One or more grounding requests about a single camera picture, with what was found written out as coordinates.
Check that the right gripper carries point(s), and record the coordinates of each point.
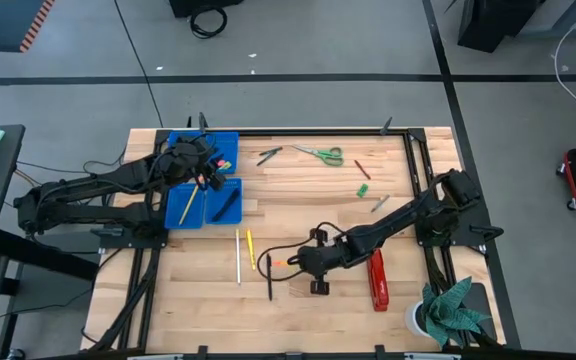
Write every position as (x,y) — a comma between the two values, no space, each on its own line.
(325,257)

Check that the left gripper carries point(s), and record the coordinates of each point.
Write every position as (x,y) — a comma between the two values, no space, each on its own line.
(188,160)

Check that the lime green eraser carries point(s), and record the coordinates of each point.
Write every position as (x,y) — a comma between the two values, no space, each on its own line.
(227,166)

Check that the thick black marker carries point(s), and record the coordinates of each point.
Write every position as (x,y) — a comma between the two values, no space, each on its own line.
(226,205)

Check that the yellow pencil orange eraser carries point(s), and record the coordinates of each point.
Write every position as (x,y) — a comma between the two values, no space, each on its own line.
(280,263)
(188,206)

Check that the slim black pen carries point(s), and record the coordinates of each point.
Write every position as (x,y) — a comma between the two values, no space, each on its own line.
(269,277)

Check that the yellow highlighter pen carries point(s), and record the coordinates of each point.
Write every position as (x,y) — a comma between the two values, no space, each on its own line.
(251,250)

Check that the gray crayon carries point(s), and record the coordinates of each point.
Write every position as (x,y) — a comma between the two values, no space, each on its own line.
(380,203)

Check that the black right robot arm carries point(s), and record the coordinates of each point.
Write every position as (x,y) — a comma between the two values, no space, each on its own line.
(398,220)

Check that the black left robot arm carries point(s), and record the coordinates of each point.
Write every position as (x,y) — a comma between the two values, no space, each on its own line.
(93,182)

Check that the red stapler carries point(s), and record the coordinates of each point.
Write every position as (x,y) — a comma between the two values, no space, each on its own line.
(378,285)

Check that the white pencil yellow eraser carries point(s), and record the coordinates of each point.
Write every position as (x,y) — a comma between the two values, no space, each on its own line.
(238,257)

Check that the bright green eraser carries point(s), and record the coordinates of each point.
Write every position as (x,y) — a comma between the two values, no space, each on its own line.
(363,190)

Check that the white plant pot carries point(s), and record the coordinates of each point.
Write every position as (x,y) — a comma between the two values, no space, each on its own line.
(412,320)

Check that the green paper plant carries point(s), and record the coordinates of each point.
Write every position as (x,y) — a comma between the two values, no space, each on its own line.
(448,315)

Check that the black mat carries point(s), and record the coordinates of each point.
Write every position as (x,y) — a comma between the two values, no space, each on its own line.
(483,300)

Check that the black floor box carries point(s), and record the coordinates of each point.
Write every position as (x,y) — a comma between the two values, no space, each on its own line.
(203,5)

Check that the black equipment case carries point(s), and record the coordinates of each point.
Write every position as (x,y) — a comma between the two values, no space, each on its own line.
(493,22)

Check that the grey metal furniture base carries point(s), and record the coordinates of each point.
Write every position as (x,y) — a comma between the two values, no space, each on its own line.
(558,31)

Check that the metal frame post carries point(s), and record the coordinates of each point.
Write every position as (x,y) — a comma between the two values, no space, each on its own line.
(202,352)
(380,352)
(386,127)
(203,122)

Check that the black table frame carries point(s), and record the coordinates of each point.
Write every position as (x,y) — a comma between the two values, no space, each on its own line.
(318,133)

